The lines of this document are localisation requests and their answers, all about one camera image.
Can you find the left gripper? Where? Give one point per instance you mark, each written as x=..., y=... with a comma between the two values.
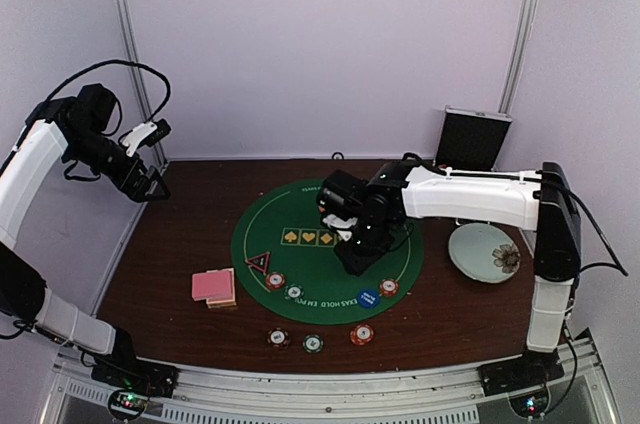
x=136, y=190

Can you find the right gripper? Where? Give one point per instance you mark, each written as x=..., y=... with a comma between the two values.
x=358, y=265

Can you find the red five poker chip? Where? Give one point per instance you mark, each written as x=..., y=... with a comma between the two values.
x=389, y=287

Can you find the blue small blind button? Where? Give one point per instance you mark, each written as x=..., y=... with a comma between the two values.
x=368, y=298

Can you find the red chip pile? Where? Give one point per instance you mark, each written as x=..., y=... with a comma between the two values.
x=275, y=280

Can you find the black red all-in triangle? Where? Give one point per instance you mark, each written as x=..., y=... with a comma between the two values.
x=260, y=262

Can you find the orange-red poker chip stack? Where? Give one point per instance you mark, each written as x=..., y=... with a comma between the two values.
x=361, y=334

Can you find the green poker chip stack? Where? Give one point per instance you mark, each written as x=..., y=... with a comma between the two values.
x=312, y=343

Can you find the red-backed card deck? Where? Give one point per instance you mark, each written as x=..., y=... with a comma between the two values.
x=201, y=285

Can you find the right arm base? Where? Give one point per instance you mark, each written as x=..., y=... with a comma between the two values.
x=520, y=373

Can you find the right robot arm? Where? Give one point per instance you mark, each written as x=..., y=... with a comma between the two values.
x=539, y=201

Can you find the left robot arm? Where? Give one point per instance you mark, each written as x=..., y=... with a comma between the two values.
x=70, y=130

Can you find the round green poker mat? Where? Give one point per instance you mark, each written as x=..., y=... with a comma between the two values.
x=286, y=222

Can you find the aluminium poker chip case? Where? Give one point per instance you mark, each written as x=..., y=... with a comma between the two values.
x=471, y=140

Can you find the pale green ceramic plate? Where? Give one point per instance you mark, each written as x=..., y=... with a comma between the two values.
x=484, y=253

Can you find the brown poker chip stack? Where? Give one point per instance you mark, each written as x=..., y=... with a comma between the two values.
x=278, y=338

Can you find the card deck box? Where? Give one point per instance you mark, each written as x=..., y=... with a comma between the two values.
x=223, y=300

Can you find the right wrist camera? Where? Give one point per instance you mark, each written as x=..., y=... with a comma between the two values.
x=343, y=228

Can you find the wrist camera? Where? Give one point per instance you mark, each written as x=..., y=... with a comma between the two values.
x=343, y=228
x=145, y=134

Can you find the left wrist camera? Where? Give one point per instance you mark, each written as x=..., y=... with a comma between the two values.
x=145, y=134

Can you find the left aluminium frame post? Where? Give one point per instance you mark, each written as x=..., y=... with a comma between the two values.
x=131, y=53

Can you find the aluminium frame post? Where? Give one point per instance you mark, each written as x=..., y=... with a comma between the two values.
x=523, y=33
x=131, y=53

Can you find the aluminium front rail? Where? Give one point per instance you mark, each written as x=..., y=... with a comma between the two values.
x=452, y=394

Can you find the right aluminium frame post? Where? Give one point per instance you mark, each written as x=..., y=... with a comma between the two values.
x=523, y=33

